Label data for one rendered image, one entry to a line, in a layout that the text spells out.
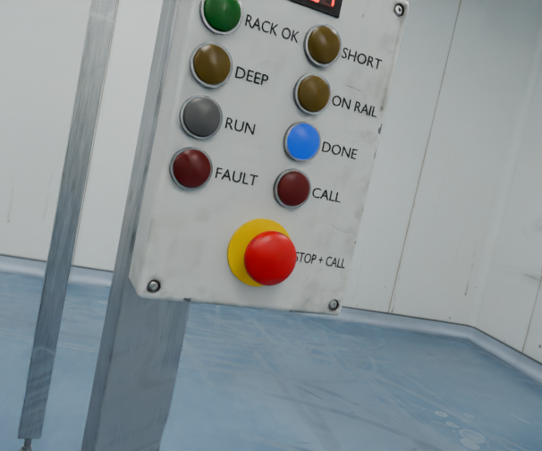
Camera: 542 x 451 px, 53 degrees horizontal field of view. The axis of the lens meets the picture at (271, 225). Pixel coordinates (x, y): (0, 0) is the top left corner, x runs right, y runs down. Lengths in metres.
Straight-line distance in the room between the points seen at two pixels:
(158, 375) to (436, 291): 4.08
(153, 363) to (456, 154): 4.05
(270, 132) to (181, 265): 0.12
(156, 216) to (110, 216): 3.41
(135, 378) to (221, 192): 0.18
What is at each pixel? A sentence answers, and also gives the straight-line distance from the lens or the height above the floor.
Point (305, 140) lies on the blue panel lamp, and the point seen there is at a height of 0.99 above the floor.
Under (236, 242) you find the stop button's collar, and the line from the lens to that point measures 0.40.
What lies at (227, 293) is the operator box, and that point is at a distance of 0.41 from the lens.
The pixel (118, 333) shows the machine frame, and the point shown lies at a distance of 0.46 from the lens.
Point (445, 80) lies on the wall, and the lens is 4.39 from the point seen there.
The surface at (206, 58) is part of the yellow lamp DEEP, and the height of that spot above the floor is 1.03.
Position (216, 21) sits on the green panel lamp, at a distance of 0.39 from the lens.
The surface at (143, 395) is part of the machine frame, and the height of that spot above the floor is 0.76.
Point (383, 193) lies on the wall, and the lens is 4.15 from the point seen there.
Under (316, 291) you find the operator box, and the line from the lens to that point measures 0.44.
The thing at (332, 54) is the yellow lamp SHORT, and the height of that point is 1.06.
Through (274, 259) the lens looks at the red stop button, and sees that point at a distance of 0.38.
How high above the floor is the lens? 0.96
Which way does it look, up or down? 5 degrees down
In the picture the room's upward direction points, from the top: 12 degrees clockwise
